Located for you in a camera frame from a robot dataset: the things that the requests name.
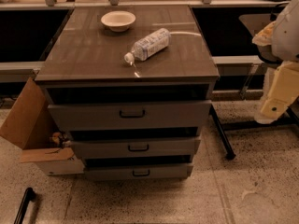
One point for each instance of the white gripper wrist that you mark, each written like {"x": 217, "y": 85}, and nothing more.
{"x": 288, "y": 36}

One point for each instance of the grey top drawer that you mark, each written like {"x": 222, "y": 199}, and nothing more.
{"x": 125, "y": 116}

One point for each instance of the grey drawer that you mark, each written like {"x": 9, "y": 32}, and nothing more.
{"x": 125, "y": 116}
{"x": 152, "y": 147}
{"x": 180, "y": 170}

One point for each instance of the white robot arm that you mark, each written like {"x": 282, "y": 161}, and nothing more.
{"x": 285, "y": 38}

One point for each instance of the grey bottom drawer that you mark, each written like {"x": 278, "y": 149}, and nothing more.
{"x": 180, "y": 170}

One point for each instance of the brown drawer cabinet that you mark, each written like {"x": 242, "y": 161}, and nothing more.
{"x": 86, "y": 66}

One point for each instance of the grey middle drawer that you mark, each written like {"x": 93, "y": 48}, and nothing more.
{"x": 152, "y": 147}

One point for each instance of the open cardboard box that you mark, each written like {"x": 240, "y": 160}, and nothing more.
{"x": 30, "y": 127}

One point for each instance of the black office chair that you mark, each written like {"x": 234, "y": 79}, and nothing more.
{"x": 255, "y": 23}

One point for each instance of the black table leg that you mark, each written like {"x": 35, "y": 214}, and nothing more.
{"x": 230, "y": 155}

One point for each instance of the clear plastic water bottle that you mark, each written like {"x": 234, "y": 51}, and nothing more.
{"x": 148, "y": 46}

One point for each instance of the white bowl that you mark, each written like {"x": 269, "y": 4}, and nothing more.
{"x": 118, "y": 21}

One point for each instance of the small toy in box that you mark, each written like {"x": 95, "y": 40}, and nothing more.
{"x": 60, "y": 140}

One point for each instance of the black bar on floor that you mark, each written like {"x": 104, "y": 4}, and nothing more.
{"x": 28, "y": 196}

